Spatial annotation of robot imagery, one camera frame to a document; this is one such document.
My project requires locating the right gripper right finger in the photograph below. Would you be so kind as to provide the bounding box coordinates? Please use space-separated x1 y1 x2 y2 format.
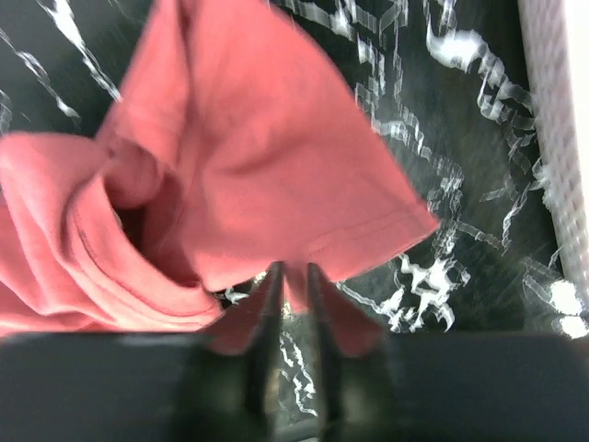
307 263 391 441

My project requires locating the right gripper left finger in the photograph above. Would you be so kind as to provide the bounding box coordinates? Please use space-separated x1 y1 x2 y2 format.
202 262 283 441

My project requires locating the red t-shirt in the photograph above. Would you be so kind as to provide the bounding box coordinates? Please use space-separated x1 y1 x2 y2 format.
1 1 438 335

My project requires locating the white laundry basket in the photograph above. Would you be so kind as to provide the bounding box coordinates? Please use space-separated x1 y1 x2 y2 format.
519 1 588 291

